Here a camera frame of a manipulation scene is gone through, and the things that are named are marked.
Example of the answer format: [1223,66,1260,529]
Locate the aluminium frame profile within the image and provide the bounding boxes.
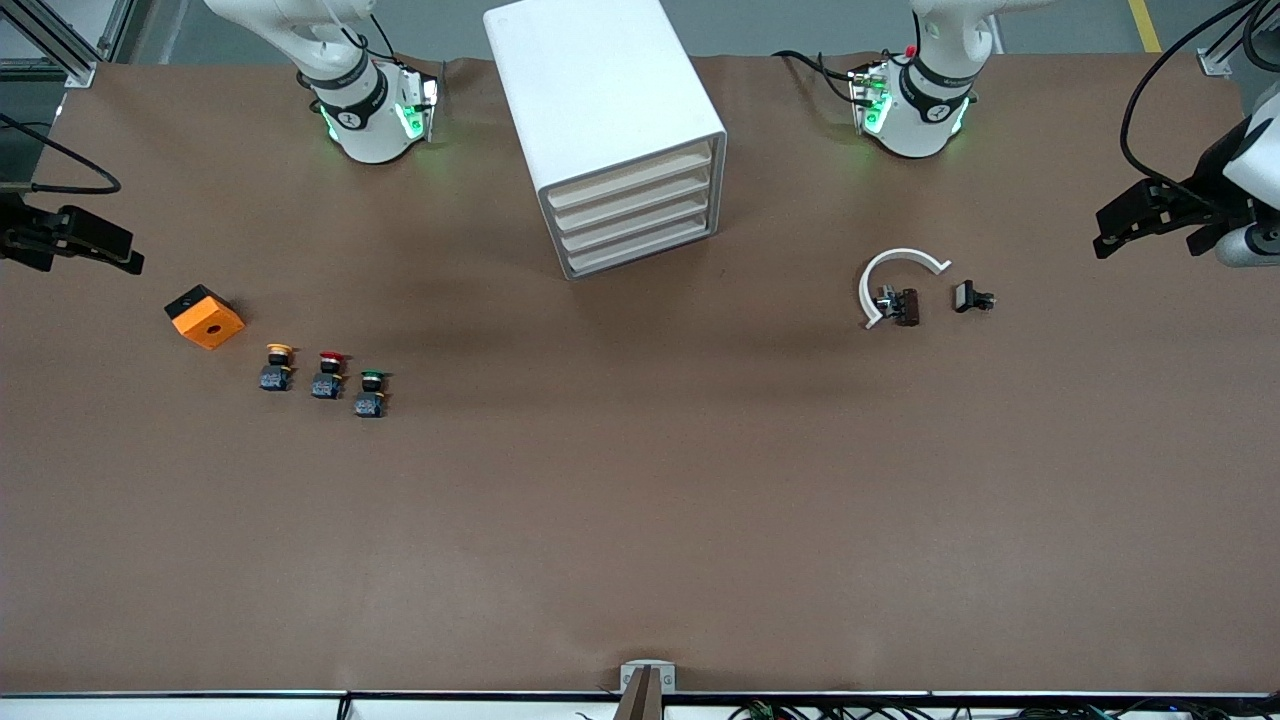
[1196,0,1280,77]
[0,0,103,89]

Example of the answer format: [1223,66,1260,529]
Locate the green push button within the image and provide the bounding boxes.
[352,369,392,419]

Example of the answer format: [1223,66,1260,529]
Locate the black cable bundle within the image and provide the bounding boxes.
[728,700,1280,720]

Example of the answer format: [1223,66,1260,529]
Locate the orange box with hole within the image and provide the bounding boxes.
[164,284,246,352]

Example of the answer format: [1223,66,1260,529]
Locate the white table edge rail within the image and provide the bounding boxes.
[0,692,1280,720]

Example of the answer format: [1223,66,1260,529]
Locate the black arm base cable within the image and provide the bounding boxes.
[773,48,871,107]

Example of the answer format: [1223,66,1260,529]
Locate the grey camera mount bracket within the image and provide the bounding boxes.
[614,660,678,720]

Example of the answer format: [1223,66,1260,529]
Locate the red push button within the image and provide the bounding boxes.
[310,351,349,401]

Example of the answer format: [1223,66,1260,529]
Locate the yellow push button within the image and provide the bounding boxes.
[259,343,297,393]

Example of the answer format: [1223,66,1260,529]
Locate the brown block with metal screws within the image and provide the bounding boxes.
[876,286,921,328]

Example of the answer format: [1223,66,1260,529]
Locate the white curved plastic clamp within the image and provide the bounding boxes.
[859,247,952,330]

